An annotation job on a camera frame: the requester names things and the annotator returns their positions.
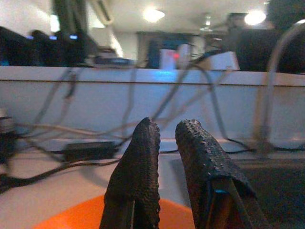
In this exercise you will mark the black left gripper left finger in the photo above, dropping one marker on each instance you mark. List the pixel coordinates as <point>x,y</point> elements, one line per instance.
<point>133,167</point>

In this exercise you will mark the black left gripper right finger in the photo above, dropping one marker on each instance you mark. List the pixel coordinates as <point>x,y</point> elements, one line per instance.
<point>205,162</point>

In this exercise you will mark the orange plastic bowl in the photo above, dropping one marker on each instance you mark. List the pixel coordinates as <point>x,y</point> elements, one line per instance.
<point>78,214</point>

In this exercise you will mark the black power adapter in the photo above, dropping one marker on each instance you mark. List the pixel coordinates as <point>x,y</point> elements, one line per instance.
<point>88,150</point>

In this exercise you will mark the stainless steel sink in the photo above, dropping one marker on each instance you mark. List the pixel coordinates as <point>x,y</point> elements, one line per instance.
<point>274,190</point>

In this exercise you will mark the white box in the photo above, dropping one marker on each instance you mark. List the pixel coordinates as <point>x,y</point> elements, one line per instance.
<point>221,62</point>

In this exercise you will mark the white device with red light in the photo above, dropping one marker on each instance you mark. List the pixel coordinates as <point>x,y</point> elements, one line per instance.
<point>171,59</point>

